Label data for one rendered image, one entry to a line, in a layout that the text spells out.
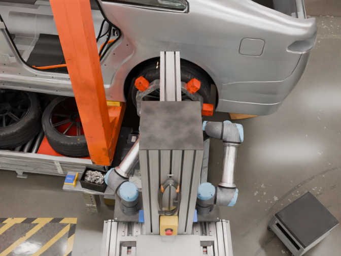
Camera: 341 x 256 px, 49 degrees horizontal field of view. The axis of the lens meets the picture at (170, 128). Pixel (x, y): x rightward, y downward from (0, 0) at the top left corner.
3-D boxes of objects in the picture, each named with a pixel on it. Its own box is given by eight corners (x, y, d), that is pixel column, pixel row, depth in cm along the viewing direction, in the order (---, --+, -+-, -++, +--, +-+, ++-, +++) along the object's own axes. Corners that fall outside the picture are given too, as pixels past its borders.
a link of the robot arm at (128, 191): (129, 210, 247) (127, 200, 236) (115, 197, 253) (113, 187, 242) (142, 199, 252) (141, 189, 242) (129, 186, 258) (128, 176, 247)
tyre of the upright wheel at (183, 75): (218, 60, 306) (138, 45, 303) (217, 81, 291) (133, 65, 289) (202, 112, 358) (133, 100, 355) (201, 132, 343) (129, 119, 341)
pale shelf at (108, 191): (118, 178, 319) (117, 177, 316) (114, 196, 308) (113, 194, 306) (68, 172, 321) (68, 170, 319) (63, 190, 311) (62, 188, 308)
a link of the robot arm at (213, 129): (203, 138, 243) (201, 132, 292) (220, 140, 243) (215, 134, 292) (205, 120, 243) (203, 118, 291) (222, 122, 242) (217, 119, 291)
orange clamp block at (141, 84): (149, 82, 300) (141, 75, 295) (148, 89, 295) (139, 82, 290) (143, 86, 304) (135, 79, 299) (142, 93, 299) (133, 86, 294)
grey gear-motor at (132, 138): (147, 145, 383) (146, 123, 355) (141, 180, 357) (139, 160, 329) (130, 142, 384) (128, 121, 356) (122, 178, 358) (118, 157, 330)
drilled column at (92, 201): (101, 202, 351) (94, 179, 318) (98, 212, 344) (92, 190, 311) (90, 201, 351) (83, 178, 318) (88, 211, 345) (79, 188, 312)
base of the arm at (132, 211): (141, 216, 255) (140, 209, 248) (119, 216, 255) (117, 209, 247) (142, 195, 265) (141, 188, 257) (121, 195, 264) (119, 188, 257)
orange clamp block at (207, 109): (201, 108, 317) (212, 109, 316) (201, 115, 312) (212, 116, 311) (202, 102, 311) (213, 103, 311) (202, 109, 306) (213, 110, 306)
